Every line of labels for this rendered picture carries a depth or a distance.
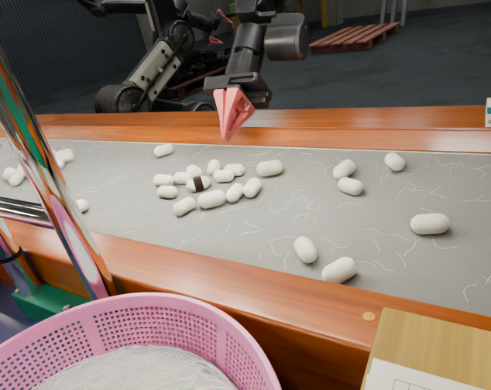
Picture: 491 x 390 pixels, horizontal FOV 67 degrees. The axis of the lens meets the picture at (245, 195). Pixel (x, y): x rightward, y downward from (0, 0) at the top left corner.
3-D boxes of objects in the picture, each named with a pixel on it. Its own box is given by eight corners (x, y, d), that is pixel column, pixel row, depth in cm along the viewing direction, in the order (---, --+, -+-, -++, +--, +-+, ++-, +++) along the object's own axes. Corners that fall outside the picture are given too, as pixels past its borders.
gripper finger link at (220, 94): (240, 129, 55) (254, 74, 57) (201, 129, 58) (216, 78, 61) (259, 148, 61) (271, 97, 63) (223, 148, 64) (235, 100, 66)
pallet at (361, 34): (348, 35, 598) (347, 26, 592) (403, 30, 541) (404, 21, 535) (304, 54, 519) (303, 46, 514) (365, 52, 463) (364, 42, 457)
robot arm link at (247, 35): (245, 40, 69) (232, 18, 64) (279, 38, 66) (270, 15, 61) (236, 73, 67) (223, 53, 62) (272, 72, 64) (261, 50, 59)
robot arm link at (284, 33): (259, 14, 71) (240, -18, 63) (318, 8, 66) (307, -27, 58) (248, 73, 69) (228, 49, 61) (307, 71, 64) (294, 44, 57)
